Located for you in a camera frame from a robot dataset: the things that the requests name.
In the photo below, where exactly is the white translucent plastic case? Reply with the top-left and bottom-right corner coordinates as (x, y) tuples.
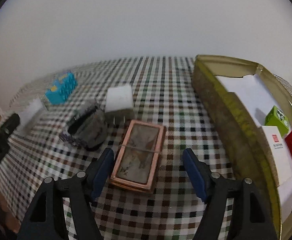
(17, 96), (47, 137)

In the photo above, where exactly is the white cork bottom box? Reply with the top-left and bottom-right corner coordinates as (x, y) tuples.
(260, 126), (292, 187)

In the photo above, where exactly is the turquoise toy brick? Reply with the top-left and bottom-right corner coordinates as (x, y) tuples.
(45, 72), (78, 105)

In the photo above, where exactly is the grey patterned sock roll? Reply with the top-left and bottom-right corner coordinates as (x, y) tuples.
(59, 99), (107, 152)

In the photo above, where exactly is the green soccer ball brick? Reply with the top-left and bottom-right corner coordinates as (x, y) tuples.
(264, 106), (289, 137)

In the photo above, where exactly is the copper framed picture tile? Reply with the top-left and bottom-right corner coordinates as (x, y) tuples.
(109, 120), (166, 193)

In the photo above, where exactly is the white power adapter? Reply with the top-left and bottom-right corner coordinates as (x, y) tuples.
(104, 85), (135, 125)

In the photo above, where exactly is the checkered tablecloth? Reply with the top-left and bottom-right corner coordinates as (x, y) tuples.
(0, 56), (292, 240)

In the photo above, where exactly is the gold tin box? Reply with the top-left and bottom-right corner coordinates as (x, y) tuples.
(192, 55), (292, 239)

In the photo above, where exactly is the white paper box liner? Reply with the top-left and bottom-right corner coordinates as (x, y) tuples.
(215, 73), (292, 224)

